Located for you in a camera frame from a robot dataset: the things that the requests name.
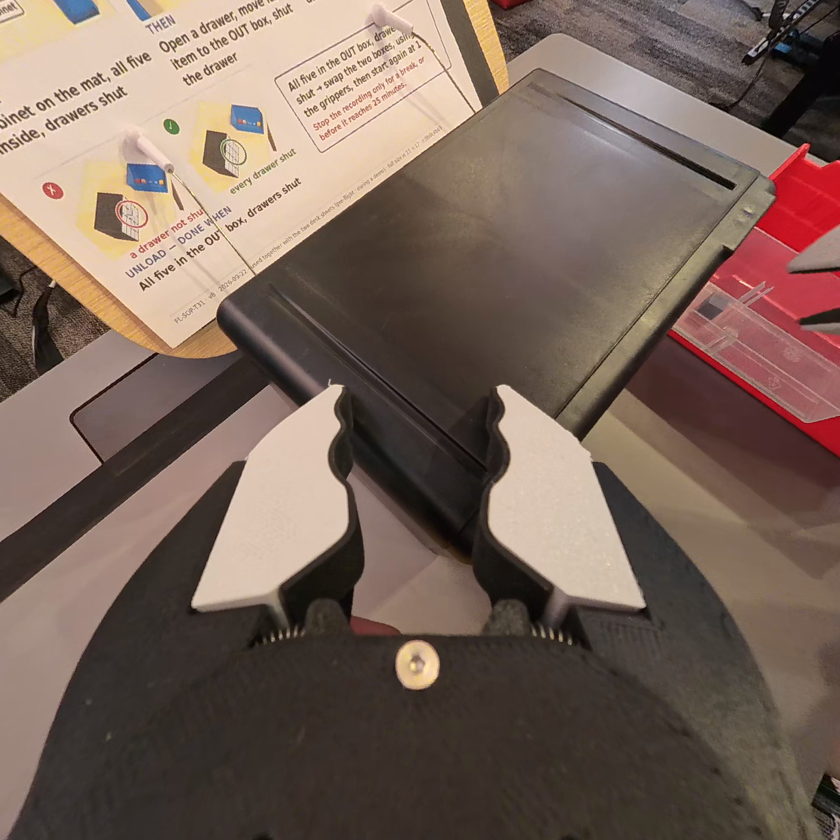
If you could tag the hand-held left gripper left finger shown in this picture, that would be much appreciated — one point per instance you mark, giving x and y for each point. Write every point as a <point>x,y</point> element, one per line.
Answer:
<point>282,518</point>

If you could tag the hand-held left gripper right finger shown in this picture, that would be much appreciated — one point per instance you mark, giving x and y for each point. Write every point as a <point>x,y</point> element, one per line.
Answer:
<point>558,518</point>

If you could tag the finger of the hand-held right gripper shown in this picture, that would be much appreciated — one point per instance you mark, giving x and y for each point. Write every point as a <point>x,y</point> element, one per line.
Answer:
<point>825,313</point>
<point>820,256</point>

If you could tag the clear plastic drawer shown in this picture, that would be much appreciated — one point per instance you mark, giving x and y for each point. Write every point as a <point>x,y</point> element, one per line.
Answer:
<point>774,354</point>

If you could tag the red plastic bin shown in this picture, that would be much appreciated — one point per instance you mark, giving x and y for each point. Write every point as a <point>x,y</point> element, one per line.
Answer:
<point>781,197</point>

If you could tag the black drawer cabinet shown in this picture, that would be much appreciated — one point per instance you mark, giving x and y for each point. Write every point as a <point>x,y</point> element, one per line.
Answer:
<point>492,262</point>

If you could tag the small black block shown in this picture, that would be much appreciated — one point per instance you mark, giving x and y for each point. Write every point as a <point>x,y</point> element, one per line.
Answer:
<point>710,307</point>

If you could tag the black stand legs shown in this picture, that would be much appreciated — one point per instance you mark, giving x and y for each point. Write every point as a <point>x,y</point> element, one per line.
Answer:
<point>800,98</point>

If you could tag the dark grey desk mat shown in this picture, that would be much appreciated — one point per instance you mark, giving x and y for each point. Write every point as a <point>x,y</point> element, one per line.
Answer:
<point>131,420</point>

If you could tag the wooden board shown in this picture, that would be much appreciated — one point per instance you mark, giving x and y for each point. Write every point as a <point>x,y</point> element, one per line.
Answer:
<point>203,349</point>

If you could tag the silver and blue stand foot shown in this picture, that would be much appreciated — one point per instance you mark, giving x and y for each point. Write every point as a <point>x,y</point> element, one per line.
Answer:
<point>768,49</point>

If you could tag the white peg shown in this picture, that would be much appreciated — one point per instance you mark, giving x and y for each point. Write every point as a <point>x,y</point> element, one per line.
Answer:
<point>144,148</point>
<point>390,14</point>

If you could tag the printed instruction sheet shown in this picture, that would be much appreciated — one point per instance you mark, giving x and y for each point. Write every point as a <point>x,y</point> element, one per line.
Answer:
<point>229,118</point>

